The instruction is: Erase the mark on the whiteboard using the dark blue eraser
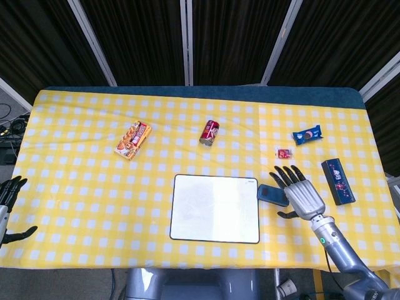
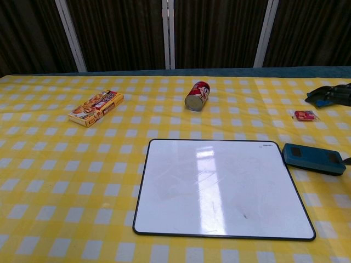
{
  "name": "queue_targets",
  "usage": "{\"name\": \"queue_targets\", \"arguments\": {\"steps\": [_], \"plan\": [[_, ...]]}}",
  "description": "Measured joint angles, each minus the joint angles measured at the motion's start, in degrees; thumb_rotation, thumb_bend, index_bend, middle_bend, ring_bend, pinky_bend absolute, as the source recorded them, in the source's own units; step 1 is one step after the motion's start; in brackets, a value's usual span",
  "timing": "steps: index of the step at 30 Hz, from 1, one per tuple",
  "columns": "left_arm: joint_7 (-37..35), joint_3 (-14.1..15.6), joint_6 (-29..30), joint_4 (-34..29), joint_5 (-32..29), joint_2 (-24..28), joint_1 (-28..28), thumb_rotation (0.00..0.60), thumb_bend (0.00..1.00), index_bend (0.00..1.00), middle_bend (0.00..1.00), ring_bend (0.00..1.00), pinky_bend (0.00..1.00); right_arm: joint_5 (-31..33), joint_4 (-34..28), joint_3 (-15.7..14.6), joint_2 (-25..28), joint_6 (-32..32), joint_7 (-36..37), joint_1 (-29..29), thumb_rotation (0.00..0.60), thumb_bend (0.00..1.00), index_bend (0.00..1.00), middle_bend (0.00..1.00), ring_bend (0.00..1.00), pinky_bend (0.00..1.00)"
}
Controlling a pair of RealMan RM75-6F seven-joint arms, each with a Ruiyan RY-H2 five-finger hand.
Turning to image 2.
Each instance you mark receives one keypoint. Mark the black pleated curtain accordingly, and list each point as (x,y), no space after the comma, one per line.
(310,33)
(216,33)
(118,33)
(27,35)

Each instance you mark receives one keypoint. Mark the white frame post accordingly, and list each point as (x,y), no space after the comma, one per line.
(68,33)
(265,33)
(168,33)

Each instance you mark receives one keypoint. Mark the teal whiteboard eraser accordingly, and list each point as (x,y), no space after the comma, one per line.
(310,157)

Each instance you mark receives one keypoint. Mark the yellow white checkered tablecloth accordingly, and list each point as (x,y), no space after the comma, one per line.
(68,178)

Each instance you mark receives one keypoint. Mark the white dry-erase board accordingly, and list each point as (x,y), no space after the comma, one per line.
(192,191)

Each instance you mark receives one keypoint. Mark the teal felt table cover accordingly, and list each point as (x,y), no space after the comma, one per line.
(219,71)

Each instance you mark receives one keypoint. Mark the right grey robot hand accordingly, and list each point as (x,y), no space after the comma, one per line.
(340,94)

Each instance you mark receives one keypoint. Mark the red cartoon drink can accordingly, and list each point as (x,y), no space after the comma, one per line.
(196,96)

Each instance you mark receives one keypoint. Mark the yellow snack box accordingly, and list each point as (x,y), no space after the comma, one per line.
(96,108)

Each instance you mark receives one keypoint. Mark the blue cookie packet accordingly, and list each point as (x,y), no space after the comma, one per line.
(323,104)

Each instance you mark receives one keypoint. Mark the small red candy packet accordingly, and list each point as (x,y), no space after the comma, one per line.
(303,115)

